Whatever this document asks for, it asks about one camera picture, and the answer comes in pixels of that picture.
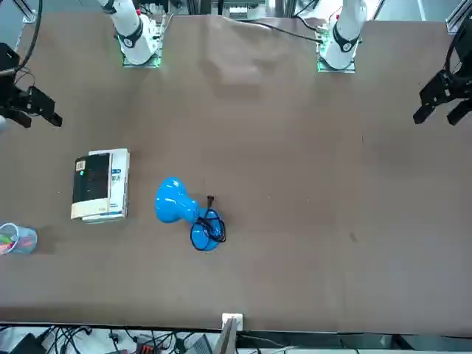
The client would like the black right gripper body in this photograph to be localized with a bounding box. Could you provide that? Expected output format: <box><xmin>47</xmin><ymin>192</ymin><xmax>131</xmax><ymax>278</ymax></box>
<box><xmin>0</xmin><ymin>42</ymin><xmax>31</xmax><ymax>111</ymax></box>

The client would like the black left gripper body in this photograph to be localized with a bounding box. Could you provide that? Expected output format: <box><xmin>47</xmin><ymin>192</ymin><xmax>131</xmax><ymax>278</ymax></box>
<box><xmin>419</xmin><ymin>69</ymin><xmax>472</xmax><ymax>108</ymax></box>

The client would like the black and beige paperback book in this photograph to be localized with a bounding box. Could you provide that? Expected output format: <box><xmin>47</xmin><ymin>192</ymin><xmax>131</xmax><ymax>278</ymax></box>
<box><xmin>71</xmin><ymin>152</ymin><xmax>114</xmax><ymax>221</ymax></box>

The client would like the white and blue book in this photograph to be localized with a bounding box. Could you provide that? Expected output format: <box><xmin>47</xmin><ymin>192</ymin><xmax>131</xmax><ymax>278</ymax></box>
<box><xmin>81</xmin><ymin>147</ymin><xmax>131</xmax><ymax>225</ymax></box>

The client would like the translucent pen cup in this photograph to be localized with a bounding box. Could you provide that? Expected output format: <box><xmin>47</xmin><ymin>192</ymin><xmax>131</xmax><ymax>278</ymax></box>
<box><xmin>0</xmin><ymin>223</ymin><xmax>38</xmax><ymax>255</ymax></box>

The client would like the blue desk lamp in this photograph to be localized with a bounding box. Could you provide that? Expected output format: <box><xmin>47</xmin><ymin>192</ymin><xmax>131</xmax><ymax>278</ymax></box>
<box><xmin>153</xmin><ymin>176</ymin><xmax>228</xmax><ymax>254</ymax></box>

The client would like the large black power adapter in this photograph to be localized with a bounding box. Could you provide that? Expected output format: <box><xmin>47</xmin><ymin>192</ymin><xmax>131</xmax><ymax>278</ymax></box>
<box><xmin>7</xmin><ymin>333</ymin><xmax>47</xmax><ymax>354</ymax></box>

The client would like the white power socket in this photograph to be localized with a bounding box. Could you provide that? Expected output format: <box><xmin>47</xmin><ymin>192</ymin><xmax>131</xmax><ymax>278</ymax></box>
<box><xmin>221</xmin><ymin>312</ymin><xmax>244</xmax><ymax>332</ymax></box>

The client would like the grey box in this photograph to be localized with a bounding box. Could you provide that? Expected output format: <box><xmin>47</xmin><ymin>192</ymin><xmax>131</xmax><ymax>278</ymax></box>
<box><xmin>184</xmin><ymin>333</ymin><xmax>214</xmax><ymax>354</ymax></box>

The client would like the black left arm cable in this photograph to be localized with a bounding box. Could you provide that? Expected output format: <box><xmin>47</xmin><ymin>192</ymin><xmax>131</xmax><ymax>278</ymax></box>
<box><xmin>444</xmin><ymin>24</ymin><xmax>472</xmax><ymax>88</ymax></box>

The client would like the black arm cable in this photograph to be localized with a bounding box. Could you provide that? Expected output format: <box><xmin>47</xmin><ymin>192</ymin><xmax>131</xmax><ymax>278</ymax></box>
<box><xmin>444</xmin><ymin>24</ymin><xmax>472</xmax><ymax>88</ymax></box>
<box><xmin>13</xmin><ymin>0</ymin><xmax>44</xmax><ymax>73</ymax></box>

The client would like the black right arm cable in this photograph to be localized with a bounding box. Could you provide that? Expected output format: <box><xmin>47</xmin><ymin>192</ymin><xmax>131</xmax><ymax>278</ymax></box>
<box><xmin>13</xmin><ymin>0</ymin><xmax>44</xmax><ymax>73</ymax></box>

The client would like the aluminium frame profile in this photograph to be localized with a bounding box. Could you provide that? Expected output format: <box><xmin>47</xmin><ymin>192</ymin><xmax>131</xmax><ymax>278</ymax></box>
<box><xmin>21</xmin><ymin>7</ymin><xmax>44</xmax><ymax>25</ymax></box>
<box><xmin>445</xmin><ymin>5</ymin><xmax>472</xmax><ymax>35</ymax></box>

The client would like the black cable on table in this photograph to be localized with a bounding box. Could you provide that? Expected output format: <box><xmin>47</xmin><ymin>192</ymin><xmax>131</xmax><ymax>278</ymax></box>
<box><xmin>235</xmin><ymin>20</ymin><xmax>322</xmax><ymax>44</ymax></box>

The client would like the black lamp cable with plug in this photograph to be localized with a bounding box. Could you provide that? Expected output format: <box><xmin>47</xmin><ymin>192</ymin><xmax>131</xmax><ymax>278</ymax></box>
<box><xmin>190</xmin><ymin>195</ymin><xmax>228</xmax><ymax>252</ymax></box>

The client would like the grey metal post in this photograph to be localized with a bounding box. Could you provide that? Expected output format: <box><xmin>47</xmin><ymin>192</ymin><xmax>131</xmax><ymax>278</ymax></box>
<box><xmin>212</xmin><ymin>316</ymin><xmax>239</xmax><ymax>354</ymax></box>

